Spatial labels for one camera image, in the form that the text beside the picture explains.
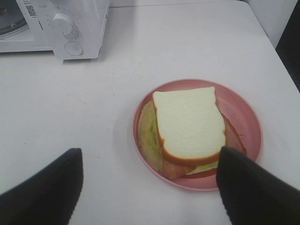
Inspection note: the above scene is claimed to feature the pink round plate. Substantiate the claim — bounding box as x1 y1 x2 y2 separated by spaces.
131 79 263 191

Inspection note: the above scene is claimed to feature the white bread sandwich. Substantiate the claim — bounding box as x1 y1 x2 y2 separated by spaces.
137 86 246 180

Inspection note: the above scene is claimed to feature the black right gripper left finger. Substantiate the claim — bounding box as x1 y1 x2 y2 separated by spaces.
0 148 83 225

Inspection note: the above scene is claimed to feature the white warning label sticker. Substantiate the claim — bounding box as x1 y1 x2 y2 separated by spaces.
23 0 37 18

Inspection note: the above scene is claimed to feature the white timer knob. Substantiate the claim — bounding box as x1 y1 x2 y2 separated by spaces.
52 13 74 36

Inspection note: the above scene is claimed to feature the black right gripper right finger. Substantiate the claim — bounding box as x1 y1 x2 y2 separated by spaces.
216 147 300 225

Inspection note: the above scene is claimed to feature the round door release button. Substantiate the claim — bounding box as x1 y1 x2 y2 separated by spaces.
65 42 83 56

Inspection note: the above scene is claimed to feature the white microwave oven body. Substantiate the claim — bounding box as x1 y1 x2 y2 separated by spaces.
0 0 110 60

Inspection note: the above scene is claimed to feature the glass microwave turntable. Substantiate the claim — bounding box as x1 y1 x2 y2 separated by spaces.
0 17 28 38

